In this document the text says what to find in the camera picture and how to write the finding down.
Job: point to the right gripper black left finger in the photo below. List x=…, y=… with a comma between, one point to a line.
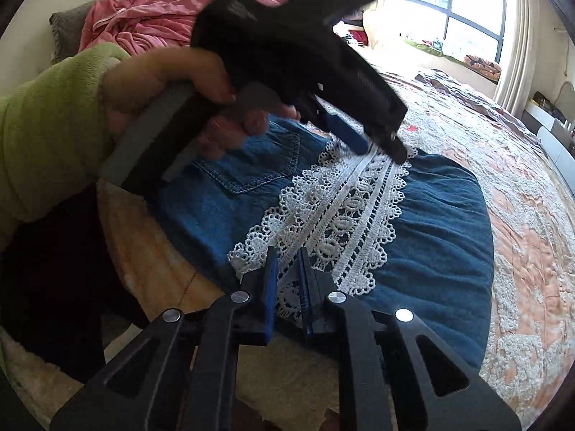
x=180, y=372

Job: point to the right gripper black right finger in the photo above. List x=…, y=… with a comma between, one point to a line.
x=394, y=372

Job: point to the blue denim lace-trimmed pants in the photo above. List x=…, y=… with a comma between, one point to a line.
x=415, y=235

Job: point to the left forearm green sleeve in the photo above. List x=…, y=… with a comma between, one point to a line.
x=54, y=136

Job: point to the left hand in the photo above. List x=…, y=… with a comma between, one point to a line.
x=168, y=78

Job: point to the pile of clothes by window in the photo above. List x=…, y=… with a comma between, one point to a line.
x=352, y=35

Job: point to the pink crumpled duvet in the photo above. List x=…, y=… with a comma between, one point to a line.
x=138, y=26

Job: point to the patterned cushion on windowsill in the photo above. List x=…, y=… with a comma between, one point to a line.
x=488, y=69

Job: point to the cream curtain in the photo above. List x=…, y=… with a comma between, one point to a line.
x=519, y=55

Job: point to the peach cartoon bedspread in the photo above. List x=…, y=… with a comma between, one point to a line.
x=530, y=344

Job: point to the white dressing table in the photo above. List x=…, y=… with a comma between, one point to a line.
x=553, y=124

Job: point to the window with dark frame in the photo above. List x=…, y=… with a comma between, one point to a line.
x=459, y=27

